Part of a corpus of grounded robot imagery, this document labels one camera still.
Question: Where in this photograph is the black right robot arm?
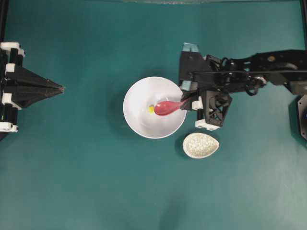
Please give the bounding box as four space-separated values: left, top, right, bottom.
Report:
179 43 307 131

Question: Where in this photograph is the white round bowl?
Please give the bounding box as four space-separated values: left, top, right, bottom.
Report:
123 76 187 139

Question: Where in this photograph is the red plastic spoon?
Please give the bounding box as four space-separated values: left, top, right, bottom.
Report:
154 98 189 116

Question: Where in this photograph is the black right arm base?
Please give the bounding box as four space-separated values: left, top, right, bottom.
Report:
288 95 307 145

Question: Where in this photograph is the speckled egg-shaped dish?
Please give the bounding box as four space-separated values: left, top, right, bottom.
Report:
182 133 220 159

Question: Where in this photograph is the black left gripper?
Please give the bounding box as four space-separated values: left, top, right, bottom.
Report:
0 42 64 132

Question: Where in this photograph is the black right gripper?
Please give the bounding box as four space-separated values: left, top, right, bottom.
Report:
179 43 232 131

